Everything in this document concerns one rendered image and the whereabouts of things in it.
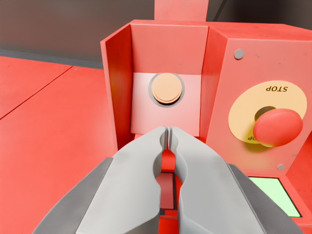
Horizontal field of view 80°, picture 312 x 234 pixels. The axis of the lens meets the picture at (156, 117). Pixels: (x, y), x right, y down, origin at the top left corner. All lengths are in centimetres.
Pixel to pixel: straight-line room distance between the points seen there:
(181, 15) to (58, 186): 70
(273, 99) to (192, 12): 66
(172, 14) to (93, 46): 42
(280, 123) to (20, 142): 50
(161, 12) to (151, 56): 59
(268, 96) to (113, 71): 14
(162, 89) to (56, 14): 88
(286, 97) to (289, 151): 7
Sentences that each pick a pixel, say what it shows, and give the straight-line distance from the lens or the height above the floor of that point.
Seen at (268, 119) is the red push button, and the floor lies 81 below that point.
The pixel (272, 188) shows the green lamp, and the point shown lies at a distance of 26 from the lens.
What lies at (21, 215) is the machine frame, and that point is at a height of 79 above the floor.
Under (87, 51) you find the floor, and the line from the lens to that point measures 104.
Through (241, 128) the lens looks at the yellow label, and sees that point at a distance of 21.
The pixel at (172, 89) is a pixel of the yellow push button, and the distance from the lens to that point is 24.
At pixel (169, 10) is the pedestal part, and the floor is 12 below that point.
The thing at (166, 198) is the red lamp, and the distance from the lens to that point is 21.
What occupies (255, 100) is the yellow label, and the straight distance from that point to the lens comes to 20.
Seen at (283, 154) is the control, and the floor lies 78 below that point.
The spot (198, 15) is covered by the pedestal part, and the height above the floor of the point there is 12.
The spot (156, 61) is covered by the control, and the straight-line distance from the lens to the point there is 25.
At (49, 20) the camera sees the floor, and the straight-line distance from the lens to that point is 109.
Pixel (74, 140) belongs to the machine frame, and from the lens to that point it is 50.
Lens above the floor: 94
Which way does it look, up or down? 57 degrees down
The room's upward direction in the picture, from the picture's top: 175 degrees counter-clockwise
